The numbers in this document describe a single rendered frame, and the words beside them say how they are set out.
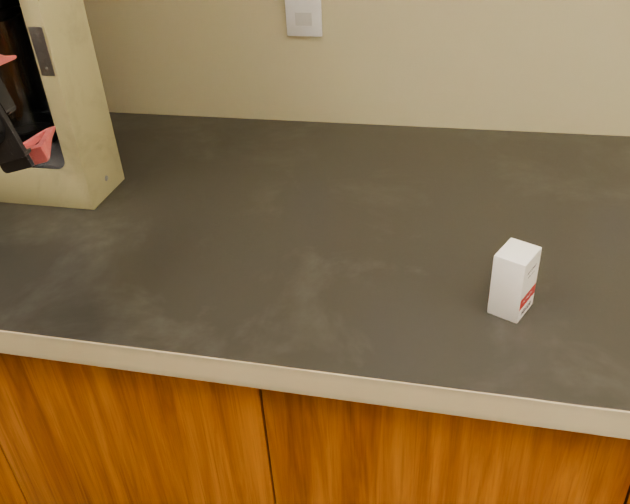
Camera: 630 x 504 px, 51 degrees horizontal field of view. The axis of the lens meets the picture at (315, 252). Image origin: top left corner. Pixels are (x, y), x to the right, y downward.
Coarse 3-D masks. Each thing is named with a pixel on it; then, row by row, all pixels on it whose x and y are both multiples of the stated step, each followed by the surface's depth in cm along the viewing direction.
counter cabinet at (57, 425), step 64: (0, 384) 95; (64, 384) 92; (128, 384) 89; (192, 384) 86; (0, 448) 105; (64, 448) 101; (128, 448) 97; (192, 448) 93; (256, 448) 90; (320, 448) 87; (384, 448) 84; (448, 448) 82; (512, 448) 79; (576, 448) 77
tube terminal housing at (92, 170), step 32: (32, 0) 90; (64, 0) 96; (64, 32) 97; (64, 64) 97; (96, 64) 105; (64, 96) 98; (96, 96) 106; (64, 128) 101; (96, 128) 107; (64, 160) 104; (96, 160) 108; (0, 192) 111; (32, 192) 110; (64, 192) 108; (96, 192) 109
